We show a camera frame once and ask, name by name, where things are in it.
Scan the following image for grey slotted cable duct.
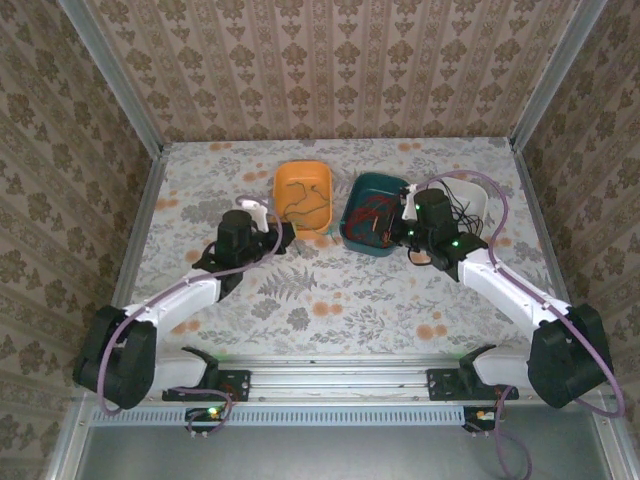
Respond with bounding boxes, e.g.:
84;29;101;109
89;405;467;427

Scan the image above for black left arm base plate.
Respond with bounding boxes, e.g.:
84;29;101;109
163;368;252;403

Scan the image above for orange plastic bin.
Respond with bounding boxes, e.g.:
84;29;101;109
272;159;335;241

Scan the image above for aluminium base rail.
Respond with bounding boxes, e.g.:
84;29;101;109
74;353;609;403

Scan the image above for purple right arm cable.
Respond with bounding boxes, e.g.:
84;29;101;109
424;169;627;477

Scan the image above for small black controller board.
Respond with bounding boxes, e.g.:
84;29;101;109
462;405;502;434
185;405;227;434

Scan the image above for teal plastic bin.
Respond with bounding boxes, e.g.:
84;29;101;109
338;172;414;258

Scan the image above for red cable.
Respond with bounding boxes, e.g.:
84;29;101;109
346;193;407;249

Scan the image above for black cable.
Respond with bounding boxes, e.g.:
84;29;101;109
407;178;485;267

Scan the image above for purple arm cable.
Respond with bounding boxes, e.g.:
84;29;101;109
100;198;282;442
424;169;627;477

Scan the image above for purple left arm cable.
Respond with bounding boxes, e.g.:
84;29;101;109
100;198;282;442

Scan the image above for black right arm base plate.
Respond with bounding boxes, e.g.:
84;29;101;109
425;367;520;402

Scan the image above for white plastic bin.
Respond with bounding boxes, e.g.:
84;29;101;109
428;175;491;237

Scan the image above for aluminium frame post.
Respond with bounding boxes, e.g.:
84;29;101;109
508;0;592;152
56;0;167;157

